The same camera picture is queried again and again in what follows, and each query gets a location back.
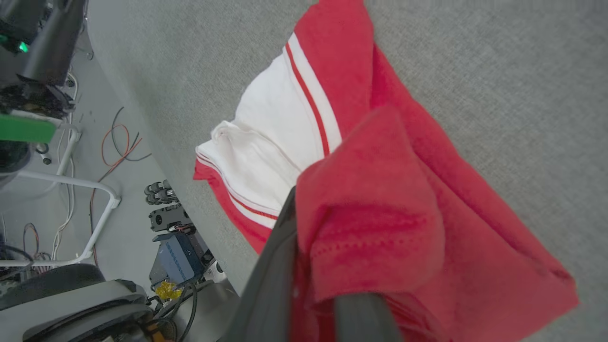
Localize black motor parts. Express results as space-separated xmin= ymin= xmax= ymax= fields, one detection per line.
xmin=144 ymin=179 xmax=194 ymax=233

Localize black base cable bundle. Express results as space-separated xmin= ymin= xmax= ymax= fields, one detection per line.
xmin=145 ymin=281 xmax=199 ymax=342

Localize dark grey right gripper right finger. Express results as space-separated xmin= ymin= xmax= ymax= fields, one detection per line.
xmin=334 ymin=293 xmax=402 ymax=342

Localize orange floor cable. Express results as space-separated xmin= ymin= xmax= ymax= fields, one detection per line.
xmin=89 ymin=123 xmax=143 ymax=266

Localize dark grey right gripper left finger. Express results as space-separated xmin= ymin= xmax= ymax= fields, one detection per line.
xmin=223 ymin=186 xmax=299 ymax=342

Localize red white Bulls jersey shirt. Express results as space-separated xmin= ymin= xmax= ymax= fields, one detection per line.
xmin=193 ymin=0 xmax=580 ymax=342

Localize blue grey electronics box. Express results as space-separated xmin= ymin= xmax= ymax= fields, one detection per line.
xmin=149 ymin=232 xmax=212 ymax=288

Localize dark loose floor cable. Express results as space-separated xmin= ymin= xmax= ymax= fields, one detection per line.
xmin=110 ymin=106 xmax=152 ymax=163

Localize white floor cables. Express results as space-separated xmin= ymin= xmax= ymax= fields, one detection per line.
xmin=50 ymin=71 xmax=79 ymax=261

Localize white bent tube frame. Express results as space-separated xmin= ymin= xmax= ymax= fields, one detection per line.
xmin=0 ymin=123 xmax=122 ymax=267

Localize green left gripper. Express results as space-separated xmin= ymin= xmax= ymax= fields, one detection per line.
xmin=0 ymin=75 xmax=75 ymax=144

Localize yellow crumpled tape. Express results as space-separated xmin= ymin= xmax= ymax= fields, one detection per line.
xmin=154 ymin=281 xmax=184 ymax=301

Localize grey robot wheeled base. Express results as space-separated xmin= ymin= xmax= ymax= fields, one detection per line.
xmin=0 ymin=264 xmax=158 ymax=342

